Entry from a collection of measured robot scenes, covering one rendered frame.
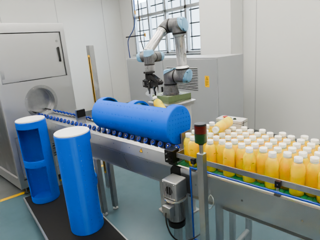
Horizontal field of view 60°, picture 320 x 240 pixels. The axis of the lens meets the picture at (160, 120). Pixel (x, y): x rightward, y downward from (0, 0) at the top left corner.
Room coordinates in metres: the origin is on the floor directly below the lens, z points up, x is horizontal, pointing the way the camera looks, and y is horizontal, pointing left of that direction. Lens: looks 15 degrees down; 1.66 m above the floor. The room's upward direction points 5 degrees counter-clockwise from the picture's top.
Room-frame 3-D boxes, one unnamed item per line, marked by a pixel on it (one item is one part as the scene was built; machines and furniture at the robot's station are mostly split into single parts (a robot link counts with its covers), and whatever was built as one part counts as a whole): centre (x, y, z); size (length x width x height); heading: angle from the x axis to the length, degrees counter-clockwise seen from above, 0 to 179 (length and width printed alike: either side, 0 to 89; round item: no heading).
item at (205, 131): (1.33, -0.20, 1.23); 0.06 x 0.06 x 0.04
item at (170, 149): (1.68, -0.06, 0.95); 0.10 x 0.07 x 0.10; 137
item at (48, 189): (2.71, 1.30, 0.59); 0.28 x 0.28 x 0.88
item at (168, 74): (2.49, -0.13, 1.38); 0.13 x 0.12 x 0.14; 53
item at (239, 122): (1.92, -0.52, 1.05); 0.20 x 0.10 x 0.10; 47
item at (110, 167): (2.62, 0.55, 0.31); 0.06 x 0.06 x 0.63; 47
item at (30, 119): (2.71, 1.30, 1.03); 0.28 x 0.28 x 0.01
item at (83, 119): (2.76, 0.80, 1.00); 0.10 x 0.04 x 0.15; 137
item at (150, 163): (2.57, 0.60, 0.79); 2.17 x 0.29 x 0.34; 47
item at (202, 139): (1.33, -0.20, 1.18); 0.06 x 0.06 x 0.05
